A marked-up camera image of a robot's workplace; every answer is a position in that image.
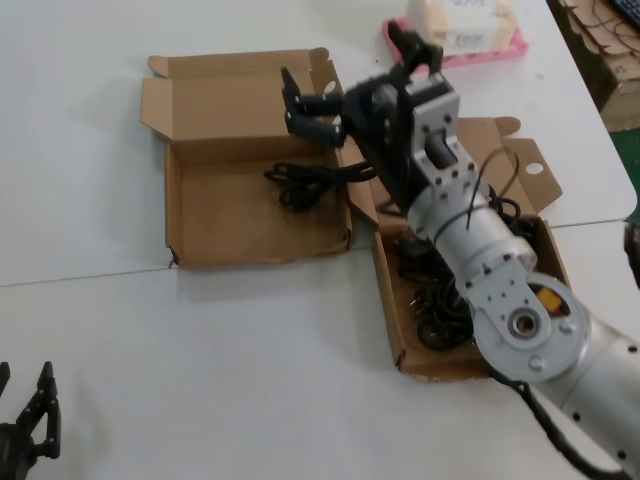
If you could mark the white wrapped tissue pack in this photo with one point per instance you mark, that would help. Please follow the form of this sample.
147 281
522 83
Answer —
470 20

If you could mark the stack of brown cardboard sheets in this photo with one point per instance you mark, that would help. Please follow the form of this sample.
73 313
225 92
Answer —
585 40

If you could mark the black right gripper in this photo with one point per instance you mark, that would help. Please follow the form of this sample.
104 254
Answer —
382 130

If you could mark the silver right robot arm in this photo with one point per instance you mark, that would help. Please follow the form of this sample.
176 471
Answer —
480 240

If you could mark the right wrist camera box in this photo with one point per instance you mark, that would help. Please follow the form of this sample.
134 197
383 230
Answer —
430 87

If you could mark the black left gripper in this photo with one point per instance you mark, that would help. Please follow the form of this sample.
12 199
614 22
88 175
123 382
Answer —
15 450

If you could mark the empty open cardboard box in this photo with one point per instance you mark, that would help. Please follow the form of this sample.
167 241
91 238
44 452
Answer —
225 225

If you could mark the black keyboard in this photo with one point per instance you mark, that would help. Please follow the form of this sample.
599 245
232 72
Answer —
627 9

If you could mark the pink foam tray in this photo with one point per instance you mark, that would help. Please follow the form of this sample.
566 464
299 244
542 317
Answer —
480 57

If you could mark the light cardboard carton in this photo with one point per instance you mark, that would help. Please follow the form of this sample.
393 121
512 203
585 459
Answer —
625 85

